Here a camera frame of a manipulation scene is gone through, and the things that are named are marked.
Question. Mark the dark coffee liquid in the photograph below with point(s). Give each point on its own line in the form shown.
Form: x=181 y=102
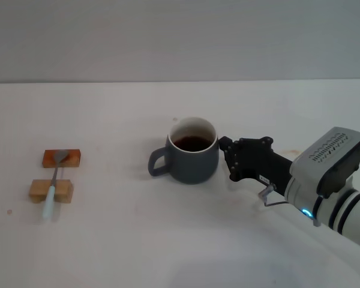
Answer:
x=192 y=144

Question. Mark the grey ceramic mug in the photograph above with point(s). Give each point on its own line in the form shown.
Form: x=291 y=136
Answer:
x=192 y=168

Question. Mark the light tan wooden block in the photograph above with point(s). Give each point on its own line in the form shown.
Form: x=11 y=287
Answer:
x=37 y=189

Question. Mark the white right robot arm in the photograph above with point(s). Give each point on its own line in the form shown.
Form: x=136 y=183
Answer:
x=351 y=213

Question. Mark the reddish brown wooden block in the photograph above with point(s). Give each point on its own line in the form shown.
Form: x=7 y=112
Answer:
x=73 y=159

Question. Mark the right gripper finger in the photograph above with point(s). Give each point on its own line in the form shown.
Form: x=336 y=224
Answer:
x=226 y=143
x=234 y=168

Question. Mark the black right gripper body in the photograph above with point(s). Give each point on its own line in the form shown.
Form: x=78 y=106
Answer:
x=261 y=162

